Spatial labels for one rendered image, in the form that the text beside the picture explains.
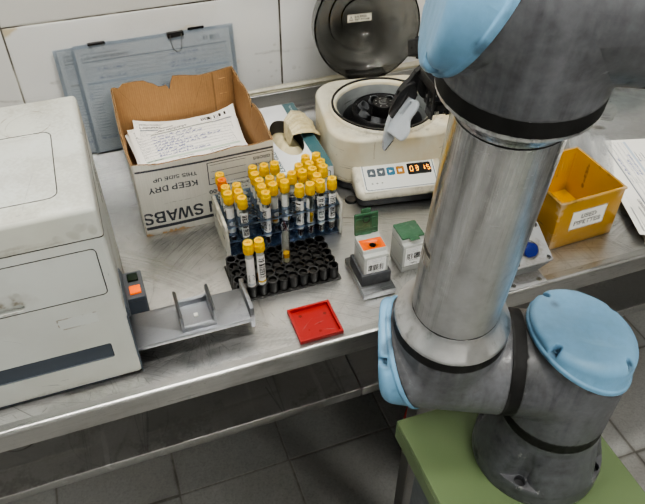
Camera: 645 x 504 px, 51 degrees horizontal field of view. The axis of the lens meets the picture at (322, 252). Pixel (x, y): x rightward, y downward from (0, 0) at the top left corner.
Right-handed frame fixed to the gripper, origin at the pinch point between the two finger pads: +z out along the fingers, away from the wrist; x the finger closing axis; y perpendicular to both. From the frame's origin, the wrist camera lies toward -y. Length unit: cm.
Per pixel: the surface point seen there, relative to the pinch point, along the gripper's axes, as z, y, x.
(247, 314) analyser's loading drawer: 16.2, 15.5, -31.2
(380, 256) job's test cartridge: 12.7, 10.5, -9.7
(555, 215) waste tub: 11.0, 7.9, 20.9
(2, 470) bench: 83, -10, -85
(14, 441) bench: 24, 26, -64
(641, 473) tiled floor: 104, 10, 72
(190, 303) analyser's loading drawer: 16.2, 11.6, -39.1
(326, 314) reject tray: 19.6, 14.6, -19.0
